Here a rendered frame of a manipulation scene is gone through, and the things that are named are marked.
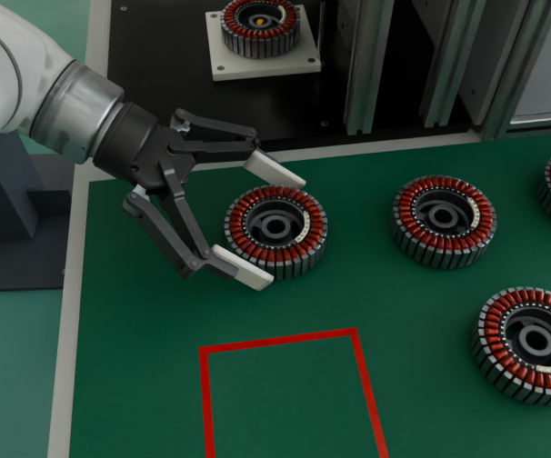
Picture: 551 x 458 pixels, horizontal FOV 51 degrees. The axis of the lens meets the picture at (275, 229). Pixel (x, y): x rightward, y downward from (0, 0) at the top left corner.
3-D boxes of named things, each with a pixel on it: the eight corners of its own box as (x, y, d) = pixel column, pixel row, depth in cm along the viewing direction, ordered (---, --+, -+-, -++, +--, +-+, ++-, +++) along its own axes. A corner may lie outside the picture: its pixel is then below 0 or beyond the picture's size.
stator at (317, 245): (212, 269, 63) (209, 249, 60) (244, 194, 70) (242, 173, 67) (312, 293, 61) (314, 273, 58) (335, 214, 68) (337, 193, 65)
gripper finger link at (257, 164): (242, 167, 67) (244, 163, 68) (292, 197, 69) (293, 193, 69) (254, 154, 65) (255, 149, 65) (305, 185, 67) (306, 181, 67)
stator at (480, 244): (390, 266, 63) (395, 247, 60) (387, 190, 70) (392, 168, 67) (494, 274, 63) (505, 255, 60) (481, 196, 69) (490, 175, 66)
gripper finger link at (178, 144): (159, 171, 62) (155, 160, 62) (246, 164, 68) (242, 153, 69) (171, 152, 59) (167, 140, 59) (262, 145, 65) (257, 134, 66)
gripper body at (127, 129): (115, 124, 64) (189, 166, 66) (79, 178, 59) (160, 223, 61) (135, 82, 58) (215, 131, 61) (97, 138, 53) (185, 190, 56)
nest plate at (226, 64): (213, 81, 79) (212, 74, 78) (205, 19, 88) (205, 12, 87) (321, 72, 81) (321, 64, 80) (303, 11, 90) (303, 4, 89)
